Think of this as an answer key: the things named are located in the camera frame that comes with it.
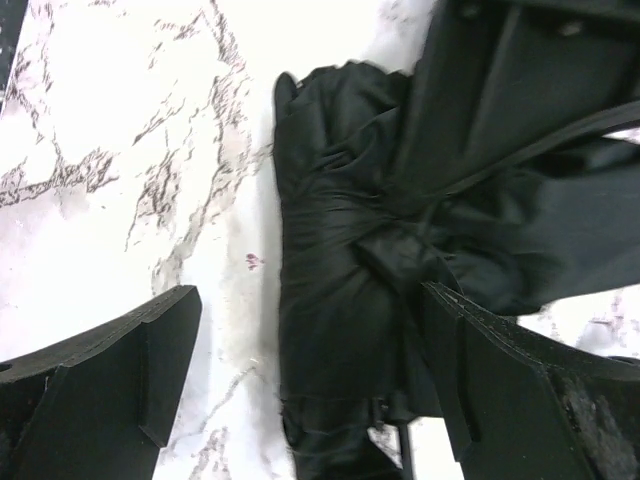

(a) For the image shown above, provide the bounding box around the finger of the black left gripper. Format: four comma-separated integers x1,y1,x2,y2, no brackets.
399,1,639,197

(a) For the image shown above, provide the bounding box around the black folding umbrella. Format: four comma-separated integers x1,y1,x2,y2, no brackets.
273,62,639,479

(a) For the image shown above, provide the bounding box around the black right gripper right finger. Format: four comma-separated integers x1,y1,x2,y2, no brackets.
423,283,639,480

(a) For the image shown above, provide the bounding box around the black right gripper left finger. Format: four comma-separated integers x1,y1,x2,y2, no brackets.
1,286,202,480

